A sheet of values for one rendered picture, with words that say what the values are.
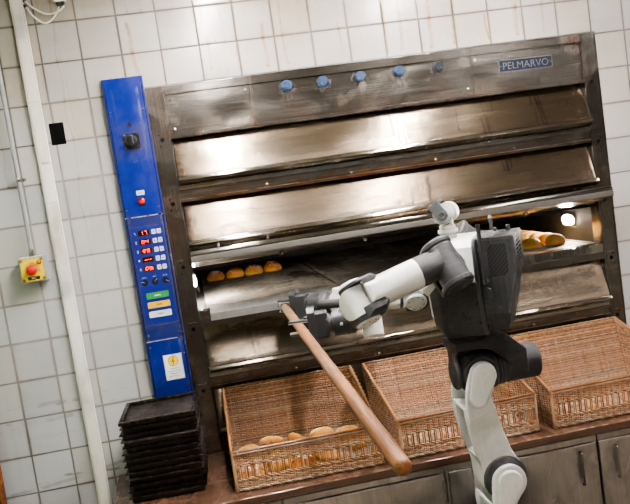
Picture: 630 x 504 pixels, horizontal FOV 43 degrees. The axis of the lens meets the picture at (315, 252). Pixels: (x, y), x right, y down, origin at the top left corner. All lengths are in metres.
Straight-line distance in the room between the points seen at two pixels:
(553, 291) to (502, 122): 0.78
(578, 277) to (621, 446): 0.81
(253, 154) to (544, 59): 1.33
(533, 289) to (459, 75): 0.99
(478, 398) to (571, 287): 1.27
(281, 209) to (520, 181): 1.05
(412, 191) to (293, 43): 0.79
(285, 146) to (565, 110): 1.24
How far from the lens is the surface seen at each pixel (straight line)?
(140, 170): 3.23
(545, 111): 3.62
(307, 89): 3.34
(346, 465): 2.98
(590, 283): 3.73
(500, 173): 3.53
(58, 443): 3.45
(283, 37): 3.34
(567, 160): 3.66
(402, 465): 1.28
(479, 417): 2.56
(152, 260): 3.24
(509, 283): 2.42
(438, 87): 3.47
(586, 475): 3.26
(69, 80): 3.32
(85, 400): 3.37
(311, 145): 3.30
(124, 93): 3.26
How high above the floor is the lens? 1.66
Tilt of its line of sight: 5 degrees down
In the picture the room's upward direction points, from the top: 8 degrees counter-clockwise
